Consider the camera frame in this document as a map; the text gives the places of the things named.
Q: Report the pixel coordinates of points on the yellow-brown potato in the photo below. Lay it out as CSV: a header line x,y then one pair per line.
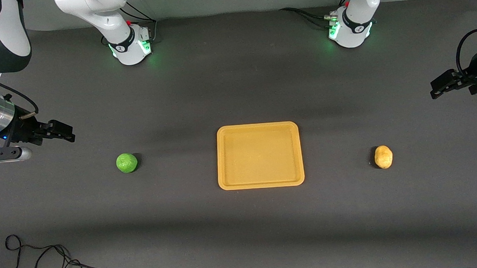
x,y
383,157

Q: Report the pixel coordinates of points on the yellow plastic tray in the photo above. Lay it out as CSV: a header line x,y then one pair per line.
x,y
260,155

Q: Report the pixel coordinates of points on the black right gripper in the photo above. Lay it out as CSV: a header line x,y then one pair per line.
x,y
19,130

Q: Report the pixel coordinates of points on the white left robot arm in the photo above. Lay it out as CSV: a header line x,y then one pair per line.
x,y
357,25

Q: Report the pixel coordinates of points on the green apple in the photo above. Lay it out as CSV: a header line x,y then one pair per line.
x,y
126,162

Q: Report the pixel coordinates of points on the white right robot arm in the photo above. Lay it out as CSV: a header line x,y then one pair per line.
x,y
0,36

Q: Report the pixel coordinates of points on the dark grey table mat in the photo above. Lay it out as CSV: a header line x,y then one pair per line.
x,y
242,215

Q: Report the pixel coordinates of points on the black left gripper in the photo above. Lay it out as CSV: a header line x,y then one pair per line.
x,y
474,73

